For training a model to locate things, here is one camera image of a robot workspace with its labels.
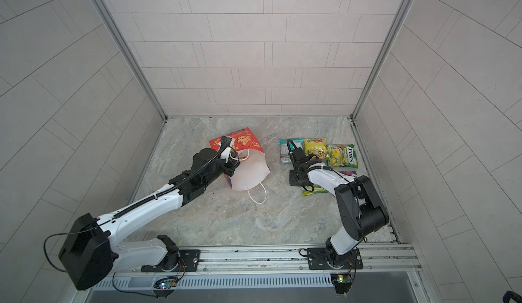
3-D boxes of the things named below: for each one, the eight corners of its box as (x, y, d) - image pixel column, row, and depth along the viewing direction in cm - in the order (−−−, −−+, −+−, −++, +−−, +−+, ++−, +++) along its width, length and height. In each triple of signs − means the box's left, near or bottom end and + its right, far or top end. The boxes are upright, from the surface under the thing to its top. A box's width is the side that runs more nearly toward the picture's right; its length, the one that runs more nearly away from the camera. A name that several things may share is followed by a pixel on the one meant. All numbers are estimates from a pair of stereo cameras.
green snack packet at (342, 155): (328, 168, 98) (330, 163, 94) (324, 149, 105) (326, 144, 102) (357, 168, 98) (360, 163, 94) (351, 149, 105) (354, 144, 102)
